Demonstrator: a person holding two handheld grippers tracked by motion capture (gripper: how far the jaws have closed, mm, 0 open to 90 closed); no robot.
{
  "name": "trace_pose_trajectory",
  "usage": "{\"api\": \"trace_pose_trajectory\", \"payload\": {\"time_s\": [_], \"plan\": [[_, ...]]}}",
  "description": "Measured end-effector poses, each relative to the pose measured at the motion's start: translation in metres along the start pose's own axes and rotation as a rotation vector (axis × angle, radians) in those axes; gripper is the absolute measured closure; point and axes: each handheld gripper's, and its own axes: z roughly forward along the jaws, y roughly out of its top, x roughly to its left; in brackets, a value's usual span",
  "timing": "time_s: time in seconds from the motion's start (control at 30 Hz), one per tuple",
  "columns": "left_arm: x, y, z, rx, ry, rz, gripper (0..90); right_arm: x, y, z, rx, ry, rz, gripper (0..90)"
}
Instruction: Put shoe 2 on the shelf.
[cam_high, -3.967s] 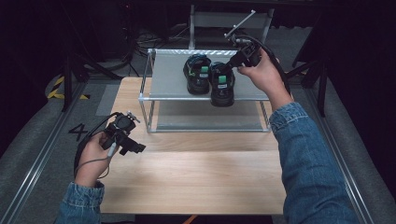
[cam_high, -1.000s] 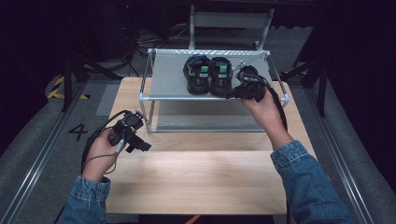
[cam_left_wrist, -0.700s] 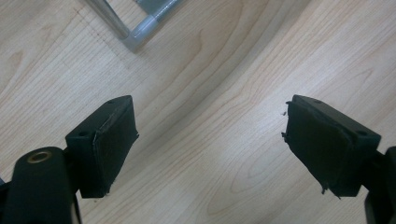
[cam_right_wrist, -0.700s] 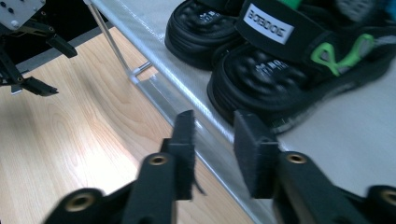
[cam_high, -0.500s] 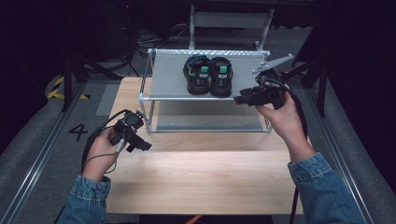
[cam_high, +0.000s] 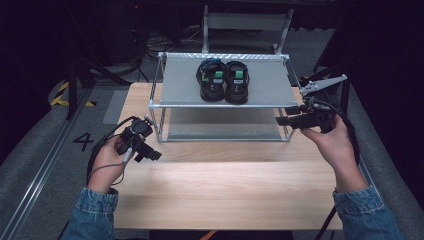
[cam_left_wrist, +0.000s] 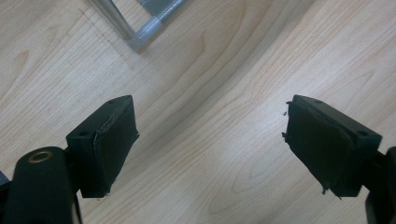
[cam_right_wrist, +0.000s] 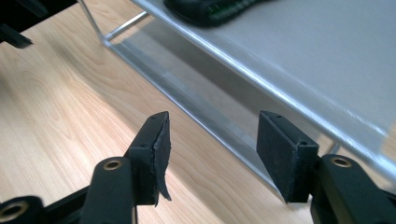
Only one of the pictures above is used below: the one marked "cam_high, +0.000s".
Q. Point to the grey metal shoe rack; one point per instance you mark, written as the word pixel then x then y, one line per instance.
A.
pixel 266 86

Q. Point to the yellow and black floor tape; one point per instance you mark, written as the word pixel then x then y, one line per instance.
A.
pixel 60 98

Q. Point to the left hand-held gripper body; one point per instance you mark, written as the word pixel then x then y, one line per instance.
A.
pixel 136 133

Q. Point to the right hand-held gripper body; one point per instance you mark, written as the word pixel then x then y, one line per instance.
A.
pixel 315 118

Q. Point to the person's left hand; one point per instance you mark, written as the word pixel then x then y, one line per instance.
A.
pixel 106 163

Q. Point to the metal floor rail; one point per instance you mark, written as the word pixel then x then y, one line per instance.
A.
pixel 36 180

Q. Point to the black metal stand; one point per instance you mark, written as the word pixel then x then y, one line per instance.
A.
pixel 71 90
pixel 345 96

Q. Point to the grey metal frame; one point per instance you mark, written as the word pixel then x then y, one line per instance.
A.
pixel 246 21

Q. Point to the person's right hand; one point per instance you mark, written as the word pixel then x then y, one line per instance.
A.
pixel 336 150

